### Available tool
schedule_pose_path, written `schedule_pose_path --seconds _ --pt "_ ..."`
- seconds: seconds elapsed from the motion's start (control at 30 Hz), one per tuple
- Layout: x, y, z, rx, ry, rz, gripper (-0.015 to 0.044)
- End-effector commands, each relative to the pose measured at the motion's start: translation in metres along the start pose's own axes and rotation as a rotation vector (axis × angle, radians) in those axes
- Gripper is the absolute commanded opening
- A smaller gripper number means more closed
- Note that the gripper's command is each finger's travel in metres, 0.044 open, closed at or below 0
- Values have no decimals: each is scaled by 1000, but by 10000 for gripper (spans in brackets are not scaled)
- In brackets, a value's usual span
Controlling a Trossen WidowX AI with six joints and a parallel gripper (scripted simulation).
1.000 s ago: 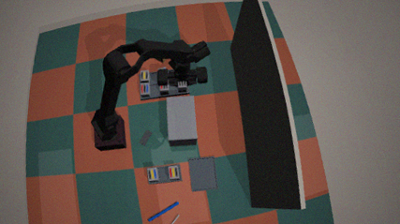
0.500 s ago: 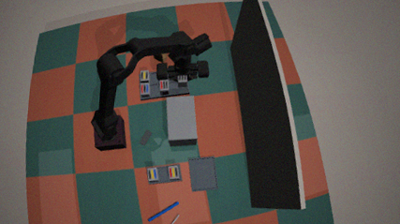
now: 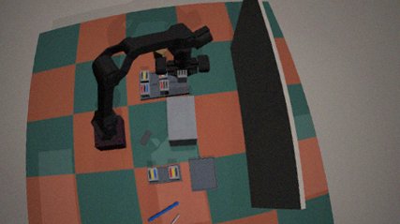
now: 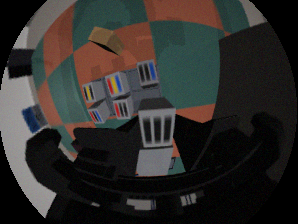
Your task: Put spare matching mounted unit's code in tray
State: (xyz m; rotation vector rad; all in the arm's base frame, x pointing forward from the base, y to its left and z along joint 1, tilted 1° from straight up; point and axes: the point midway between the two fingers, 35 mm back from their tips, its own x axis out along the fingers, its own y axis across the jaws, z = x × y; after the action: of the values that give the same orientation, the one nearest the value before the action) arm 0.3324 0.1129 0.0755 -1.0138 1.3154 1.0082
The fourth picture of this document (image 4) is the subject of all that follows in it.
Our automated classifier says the tan rectangular block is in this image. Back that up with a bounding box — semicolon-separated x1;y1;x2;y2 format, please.
88;27;125;55

